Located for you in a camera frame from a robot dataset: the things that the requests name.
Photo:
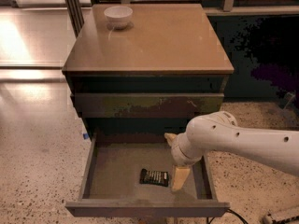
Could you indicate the brown drawer cabinet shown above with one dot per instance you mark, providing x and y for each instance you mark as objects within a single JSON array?
[{"x": 165, "y": 48}]

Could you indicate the black rxbar chocolate bar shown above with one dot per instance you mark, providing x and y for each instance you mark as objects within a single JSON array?
[{"x": 158, "y": 178}]

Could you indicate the blue tape piece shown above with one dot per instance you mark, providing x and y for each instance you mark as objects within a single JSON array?
[{"x": 85, "y": 136}]

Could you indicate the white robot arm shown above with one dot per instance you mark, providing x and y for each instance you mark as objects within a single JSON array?
[{"x": 219, "y": 131}]

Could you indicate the white ceramic bowl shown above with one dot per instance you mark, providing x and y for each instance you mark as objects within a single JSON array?
[{"x": 118, "y": 17}]

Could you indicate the closed upper drawer front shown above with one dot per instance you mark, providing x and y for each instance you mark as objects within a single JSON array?
[{"x": 146, "y": 105}]

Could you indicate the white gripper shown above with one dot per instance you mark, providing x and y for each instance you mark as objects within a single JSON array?
[{"x": 177, "y": 150}]

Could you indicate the white power strip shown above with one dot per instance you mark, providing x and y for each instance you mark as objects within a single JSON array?
[{"x": 286, "y": 216}]

